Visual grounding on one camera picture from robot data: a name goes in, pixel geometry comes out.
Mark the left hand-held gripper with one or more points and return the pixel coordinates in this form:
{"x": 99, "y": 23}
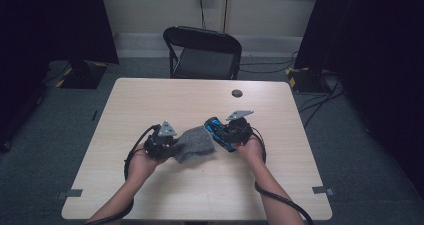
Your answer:
{"x": 160, "y": 146}

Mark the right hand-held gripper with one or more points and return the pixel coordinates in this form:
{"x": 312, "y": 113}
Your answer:
{"x": 241, "y": 131}

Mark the person's right hand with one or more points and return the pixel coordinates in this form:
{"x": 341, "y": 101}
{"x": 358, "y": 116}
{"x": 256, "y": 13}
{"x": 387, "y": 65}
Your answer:
{"x": 251, "y": 151}

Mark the person's left hand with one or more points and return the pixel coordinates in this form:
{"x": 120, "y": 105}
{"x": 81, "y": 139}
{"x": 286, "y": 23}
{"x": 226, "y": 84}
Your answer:
{"x": 143, "y": 165}

